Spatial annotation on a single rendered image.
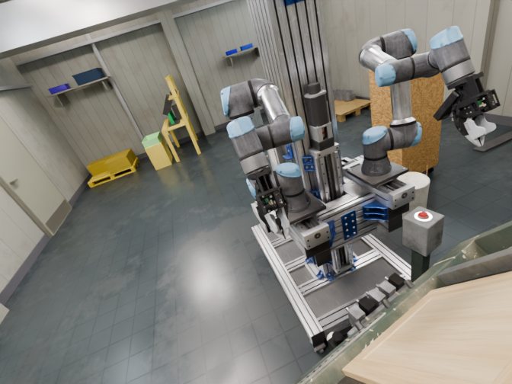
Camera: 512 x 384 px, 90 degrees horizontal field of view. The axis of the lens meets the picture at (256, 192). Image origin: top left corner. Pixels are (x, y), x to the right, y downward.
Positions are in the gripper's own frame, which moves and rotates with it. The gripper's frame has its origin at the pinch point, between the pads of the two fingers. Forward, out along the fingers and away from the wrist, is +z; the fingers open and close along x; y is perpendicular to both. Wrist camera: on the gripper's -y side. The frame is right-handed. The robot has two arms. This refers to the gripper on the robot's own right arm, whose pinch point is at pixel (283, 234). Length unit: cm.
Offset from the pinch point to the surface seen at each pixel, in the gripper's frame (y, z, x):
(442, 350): 26.0, 29.9, 17.3
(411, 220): -33, 26, 63
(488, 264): 8, 31, 52
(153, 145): -505, -174, -103
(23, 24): -392, -403, -200
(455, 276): -4, 39, 51
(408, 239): -39, 37, 63
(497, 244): -8, 38, 74
